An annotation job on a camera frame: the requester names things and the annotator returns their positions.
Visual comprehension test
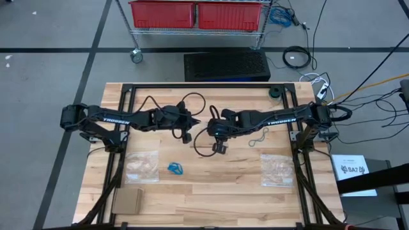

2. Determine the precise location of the blue cable coil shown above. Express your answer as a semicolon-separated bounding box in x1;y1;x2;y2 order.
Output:
269;6;294;28

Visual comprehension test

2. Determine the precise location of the long black cable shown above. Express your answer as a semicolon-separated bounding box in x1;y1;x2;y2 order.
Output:
311;0;328;71
337;40;409;105

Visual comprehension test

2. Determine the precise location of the black right camera cable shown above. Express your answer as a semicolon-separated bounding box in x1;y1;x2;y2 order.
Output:
192;126;220;158

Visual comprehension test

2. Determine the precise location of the green and black spool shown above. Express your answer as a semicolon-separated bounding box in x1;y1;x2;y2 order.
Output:
268;86;283;100

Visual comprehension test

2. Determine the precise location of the thick black cable loop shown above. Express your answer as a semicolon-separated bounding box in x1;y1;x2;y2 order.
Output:
328;104;353;123

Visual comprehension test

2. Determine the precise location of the white power strip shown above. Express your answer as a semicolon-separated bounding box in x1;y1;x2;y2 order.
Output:
316;82;330;100

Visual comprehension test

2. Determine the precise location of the brown cardboard piece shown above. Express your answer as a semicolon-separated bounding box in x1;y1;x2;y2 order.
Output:
111;187;144;215

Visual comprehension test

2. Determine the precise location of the chrome wire shelf cart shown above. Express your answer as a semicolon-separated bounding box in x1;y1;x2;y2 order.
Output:
114;0;275;64

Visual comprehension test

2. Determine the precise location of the black cable coil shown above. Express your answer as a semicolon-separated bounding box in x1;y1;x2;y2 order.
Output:
282;45;313;70

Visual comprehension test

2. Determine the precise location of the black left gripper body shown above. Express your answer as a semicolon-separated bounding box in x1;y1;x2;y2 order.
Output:
164;101;193;145

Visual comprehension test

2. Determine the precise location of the clear plastic zip bag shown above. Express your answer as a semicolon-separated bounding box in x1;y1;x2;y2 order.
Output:
259;154;295;188
125;151;160;185

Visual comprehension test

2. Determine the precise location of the black and grey cart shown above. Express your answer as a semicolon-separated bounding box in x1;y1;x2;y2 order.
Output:
335;159;409;230

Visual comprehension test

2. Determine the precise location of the black aluminium table frame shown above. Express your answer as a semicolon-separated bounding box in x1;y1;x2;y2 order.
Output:
72;82;348;230

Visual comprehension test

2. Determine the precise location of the black left camera cable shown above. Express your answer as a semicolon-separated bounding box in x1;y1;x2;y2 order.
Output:
178;92;206;116

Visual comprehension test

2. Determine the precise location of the yellow cable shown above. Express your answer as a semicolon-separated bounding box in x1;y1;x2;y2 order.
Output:
319;72;409;107

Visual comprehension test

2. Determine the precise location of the red plastic bin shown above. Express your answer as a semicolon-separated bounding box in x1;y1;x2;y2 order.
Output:
197;1;263;32
128;0;197;29

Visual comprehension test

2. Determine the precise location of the black camera cable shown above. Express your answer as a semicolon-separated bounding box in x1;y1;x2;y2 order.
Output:
192;126;220;158
178;92;206;116

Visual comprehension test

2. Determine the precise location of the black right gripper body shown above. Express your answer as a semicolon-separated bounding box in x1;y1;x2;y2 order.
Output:
206;108;239;155

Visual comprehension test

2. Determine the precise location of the white printed paper sign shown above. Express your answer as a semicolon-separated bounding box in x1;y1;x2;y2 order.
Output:
331;154;378;197

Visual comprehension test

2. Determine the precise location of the white cable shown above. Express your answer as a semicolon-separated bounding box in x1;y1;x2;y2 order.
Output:
298;72;335;103

